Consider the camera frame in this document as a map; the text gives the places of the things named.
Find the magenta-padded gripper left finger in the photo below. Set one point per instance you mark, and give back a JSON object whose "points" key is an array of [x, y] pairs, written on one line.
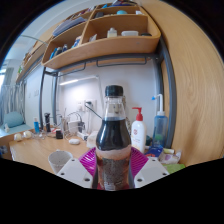
{"points": [[74, 172]]}

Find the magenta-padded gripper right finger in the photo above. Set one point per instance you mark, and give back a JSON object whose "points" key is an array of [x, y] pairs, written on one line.
{"points": [[151, 171]]}

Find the dark drink plastic bottle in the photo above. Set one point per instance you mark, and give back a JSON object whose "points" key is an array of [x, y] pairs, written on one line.
{"points": [[113, 146]]}

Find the speckled white ceramic cup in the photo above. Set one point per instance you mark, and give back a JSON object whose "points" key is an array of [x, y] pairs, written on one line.
{"points": [[59, 160]]}

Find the green snack packet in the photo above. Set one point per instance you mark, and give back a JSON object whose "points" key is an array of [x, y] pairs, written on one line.
{"points": [[175, 167]]}

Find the white crumpled tissue pack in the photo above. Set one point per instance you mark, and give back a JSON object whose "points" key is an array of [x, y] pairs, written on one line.
{"points": [[91, 140]]}

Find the white red pump lotion bottle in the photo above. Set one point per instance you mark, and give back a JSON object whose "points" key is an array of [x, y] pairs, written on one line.
{"points": [[138, 133]]}

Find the clear blue pump bottle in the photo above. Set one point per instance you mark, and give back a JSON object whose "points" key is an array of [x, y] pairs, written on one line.
{"points": [[160, 128]]}

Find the small blue bottle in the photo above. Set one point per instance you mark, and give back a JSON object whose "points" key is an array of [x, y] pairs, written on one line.
{"points": [[36, 126]]}

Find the teal cushion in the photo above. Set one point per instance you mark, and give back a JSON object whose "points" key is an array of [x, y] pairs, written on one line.
{"points": [[13, 119]]}

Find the white LED light bar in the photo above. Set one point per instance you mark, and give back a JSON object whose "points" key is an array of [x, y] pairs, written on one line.
{"points": [[76, 80]]}

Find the wooden wardrobe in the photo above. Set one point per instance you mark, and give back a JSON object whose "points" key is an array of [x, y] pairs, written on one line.
{"points": [[200, 83]]}

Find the grey metal shelf frame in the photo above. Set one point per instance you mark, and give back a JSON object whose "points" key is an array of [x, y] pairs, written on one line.
{"points": [[170, 93]]}

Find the wooden wall shelf unit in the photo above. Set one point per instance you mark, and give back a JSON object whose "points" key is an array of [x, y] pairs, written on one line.
{"points": [[116, 43]]}

